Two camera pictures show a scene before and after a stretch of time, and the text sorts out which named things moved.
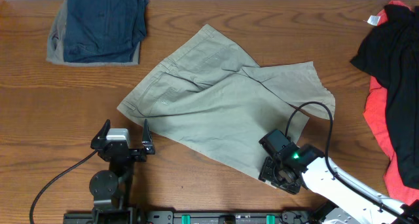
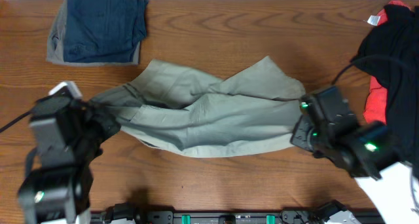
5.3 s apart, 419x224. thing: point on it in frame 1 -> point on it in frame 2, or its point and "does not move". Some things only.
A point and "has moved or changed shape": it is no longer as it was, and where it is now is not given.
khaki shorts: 217,99 has moved or changed shape
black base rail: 188,217 does not move
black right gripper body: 273,177 -> 302,132
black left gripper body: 122,151 -> 93,120
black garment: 390,55 does not move
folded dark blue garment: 105,25 does not move
